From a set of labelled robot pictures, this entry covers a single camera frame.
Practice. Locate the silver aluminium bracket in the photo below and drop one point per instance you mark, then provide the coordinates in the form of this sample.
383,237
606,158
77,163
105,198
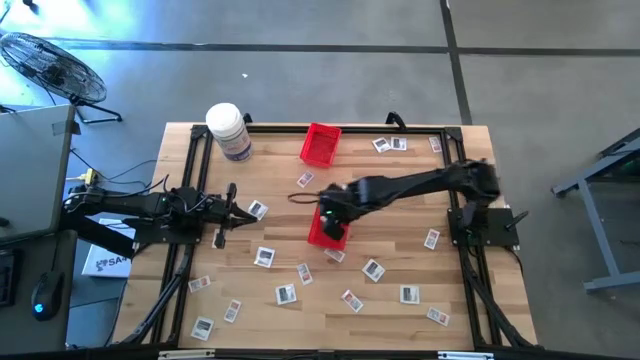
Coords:
185,354
465,355

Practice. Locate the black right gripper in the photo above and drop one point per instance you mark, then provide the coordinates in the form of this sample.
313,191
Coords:
334,222

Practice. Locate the white printed box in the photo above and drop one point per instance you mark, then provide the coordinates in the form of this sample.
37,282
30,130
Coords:
107,262

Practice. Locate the grey panel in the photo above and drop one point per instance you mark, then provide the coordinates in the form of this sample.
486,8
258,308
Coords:
30,170

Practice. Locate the yellow power plug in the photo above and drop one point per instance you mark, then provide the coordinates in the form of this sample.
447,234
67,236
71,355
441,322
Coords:
89,176

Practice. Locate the black keyboard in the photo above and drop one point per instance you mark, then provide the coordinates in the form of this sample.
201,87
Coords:
7,277

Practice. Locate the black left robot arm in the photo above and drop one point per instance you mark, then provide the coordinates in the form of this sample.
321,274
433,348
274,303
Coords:
130,202

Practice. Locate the red plastic basket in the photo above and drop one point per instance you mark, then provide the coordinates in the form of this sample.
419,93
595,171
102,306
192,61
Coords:
317,235
320,145

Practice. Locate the grey metal cart frame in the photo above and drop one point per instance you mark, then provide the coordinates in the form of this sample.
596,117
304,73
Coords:
597,235

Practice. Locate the black computer mouse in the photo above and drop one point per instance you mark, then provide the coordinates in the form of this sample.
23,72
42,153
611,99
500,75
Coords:
47,295

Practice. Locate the grey tape strip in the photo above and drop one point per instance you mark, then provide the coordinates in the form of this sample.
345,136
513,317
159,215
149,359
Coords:
64,128

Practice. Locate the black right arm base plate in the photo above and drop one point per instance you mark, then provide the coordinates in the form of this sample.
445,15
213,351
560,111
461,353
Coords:
495,227

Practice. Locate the dark grey desk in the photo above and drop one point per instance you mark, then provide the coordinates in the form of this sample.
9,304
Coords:
20,330

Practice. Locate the white packet black print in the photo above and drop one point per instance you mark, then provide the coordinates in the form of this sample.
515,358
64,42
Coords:
264,256
258,209
381,144
202,328
373,270
409,294
285,294
398,143

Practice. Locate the white wipes canister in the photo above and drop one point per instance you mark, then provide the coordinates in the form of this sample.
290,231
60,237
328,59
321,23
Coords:
227,130

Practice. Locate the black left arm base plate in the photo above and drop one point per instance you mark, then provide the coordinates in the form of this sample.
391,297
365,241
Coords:
165,235

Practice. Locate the black base lever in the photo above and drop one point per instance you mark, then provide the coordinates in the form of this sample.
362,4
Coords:
517,219

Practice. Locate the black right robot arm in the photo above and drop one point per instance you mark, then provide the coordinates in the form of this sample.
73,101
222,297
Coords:
425,180

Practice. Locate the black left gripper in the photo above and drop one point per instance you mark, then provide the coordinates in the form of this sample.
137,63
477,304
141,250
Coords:
225,212

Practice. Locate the black floor fan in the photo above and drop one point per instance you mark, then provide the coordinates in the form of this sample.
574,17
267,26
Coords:
50,65

